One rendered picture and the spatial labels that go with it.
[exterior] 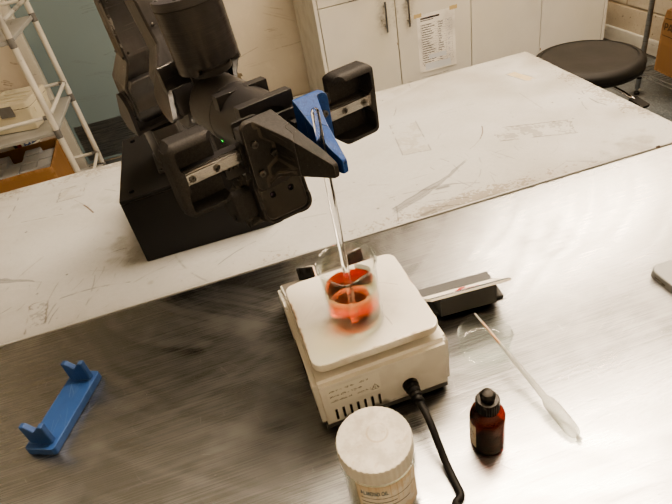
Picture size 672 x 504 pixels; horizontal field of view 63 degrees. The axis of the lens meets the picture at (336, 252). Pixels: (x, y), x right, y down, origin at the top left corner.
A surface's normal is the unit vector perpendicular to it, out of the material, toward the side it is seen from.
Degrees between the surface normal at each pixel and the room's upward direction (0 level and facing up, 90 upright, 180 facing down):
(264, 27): 90
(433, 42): 90
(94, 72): 90
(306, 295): 0
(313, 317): 0
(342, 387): 90
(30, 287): 0
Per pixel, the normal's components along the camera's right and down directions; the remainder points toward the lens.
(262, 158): 0.57, 0.42
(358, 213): -0.16, -0.78
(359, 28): 0.26, 0.55
